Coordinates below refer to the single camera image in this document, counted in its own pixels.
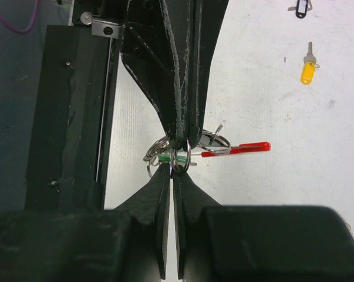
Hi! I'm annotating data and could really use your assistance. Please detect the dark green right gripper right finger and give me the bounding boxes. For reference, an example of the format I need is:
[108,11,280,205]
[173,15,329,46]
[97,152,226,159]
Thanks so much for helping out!
[173,174,354,281]

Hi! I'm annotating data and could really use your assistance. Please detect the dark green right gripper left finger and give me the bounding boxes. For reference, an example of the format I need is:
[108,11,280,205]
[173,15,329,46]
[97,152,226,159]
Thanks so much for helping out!
[0,164,170,281]

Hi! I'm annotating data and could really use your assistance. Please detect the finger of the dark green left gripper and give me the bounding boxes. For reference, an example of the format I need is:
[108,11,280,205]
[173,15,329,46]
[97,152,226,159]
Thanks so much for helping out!
[186,0,228,146]
[121,1,191,149]

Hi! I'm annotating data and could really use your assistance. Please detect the key with green tag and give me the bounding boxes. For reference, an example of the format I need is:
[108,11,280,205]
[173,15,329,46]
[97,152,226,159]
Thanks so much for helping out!
[158,154,198,167]

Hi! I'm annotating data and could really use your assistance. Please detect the red-handled metal keyring holder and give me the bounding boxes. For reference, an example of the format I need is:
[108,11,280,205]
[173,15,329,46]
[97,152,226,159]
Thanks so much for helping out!
[143,125,271,177]

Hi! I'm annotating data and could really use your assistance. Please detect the key with large black tag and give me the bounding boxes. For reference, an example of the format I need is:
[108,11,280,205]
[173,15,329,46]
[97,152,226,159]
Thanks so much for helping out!
[287,0,313,19]

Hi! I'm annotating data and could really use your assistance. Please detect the key with yellow tag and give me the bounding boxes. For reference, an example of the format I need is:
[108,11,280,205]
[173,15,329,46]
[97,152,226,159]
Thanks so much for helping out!
[301,42,320,85]

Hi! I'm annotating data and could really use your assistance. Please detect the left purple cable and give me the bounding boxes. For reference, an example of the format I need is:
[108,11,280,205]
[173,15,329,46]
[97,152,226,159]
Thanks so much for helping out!
[0,0,41,33]

